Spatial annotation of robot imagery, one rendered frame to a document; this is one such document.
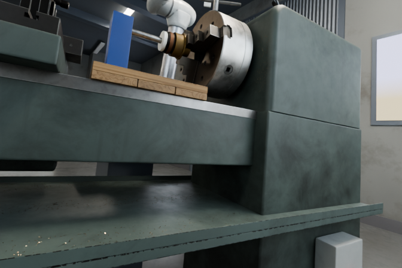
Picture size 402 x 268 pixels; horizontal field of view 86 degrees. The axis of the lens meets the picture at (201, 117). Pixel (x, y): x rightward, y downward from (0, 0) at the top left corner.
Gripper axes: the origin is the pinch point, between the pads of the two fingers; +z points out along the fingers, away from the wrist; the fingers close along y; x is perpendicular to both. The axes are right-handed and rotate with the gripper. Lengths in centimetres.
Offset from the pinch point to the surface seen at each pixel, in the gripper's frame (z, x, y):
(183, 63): 30.2, -6.1, 5.2
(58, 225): 77, -26, 34
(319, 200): 74, 50, 3
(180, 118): 51, -3, 24
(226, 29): 19.6, 7.3, 13.8
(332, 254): 90, 51, 11
